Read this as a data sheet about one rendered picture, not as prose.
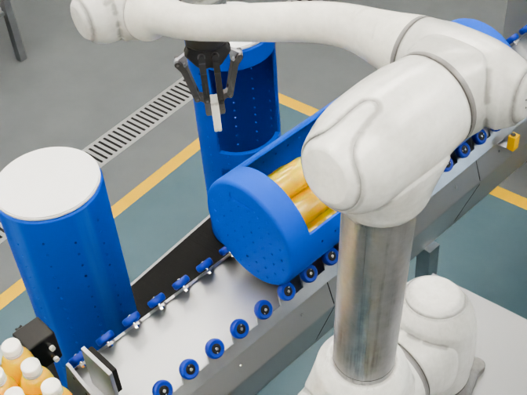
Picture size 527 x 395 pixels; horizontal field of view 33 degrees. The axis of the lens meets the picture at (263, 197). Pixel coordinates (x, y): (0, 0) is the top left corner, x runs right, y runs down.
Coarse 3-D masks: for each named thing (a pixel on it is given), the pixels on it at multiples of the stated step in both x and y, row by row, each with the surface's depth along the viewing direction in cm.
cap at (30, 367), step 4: (24, 360) 179; (28, 360) 179; (32, 360) 179; (36, 360) 179; (24, 364) 179; (28, 364) 178; (32, 364) 178; (36, 364) 178; (40, 364) 179; (20, 368) 178; (24, 368) 178; (28, 368) 178; (32, 368) 178; (36, 368) 178; (40, 368) 179; (24, 372) 177; (28, 372) 177; (32, 372) 177; (36, 372) 178; (28, 376) 178; (32, 376) 178
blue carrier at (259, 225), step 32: (256, 160) 213; (288, 160) 224; (224, 192) 200; (256, 192) 192; (224, 224) 209; (256, 224) 197; (288, 224) 192; (256, 256) 205; (288, 256) 194; (320, 256) 206
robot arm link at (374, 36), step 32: (96, 0) 135; (128, 0) 134; (160, 0) 134; (96, 32) 136; (128, 32) 138; (160, 32) 135; (192, 32) 132; (224, 32) 130; (256, 32) 129; (288, 32) 128; (320, 32) 127; (352, 32) 124; (384, 32) 119; (384, 64) 120
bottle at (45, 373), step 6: (42, 366) 182; (42, 372) 180; (48, 372) 182; (24, 378) 179; (30, 378) 179; (36, 378) 179; (42, 378) 180; (48, 378) 181; (24, 384) 180; (30, 384) 179; (36, 384) 179; (24, 390) 180; (30, 390) 179; (36, 390) 179
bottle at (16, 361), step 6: (24, 348) 186; (18, 354) 183; (24, 354) 184; (30, 354) 186; (6, 360) 183; (12, 360) 183; (18, 360) 183; (6, 366) 183; (12, 366) 183; (18, 366) 183; (6, 372) 184; (12, 372) 184; (18, 372) 184; (18, 378) 184
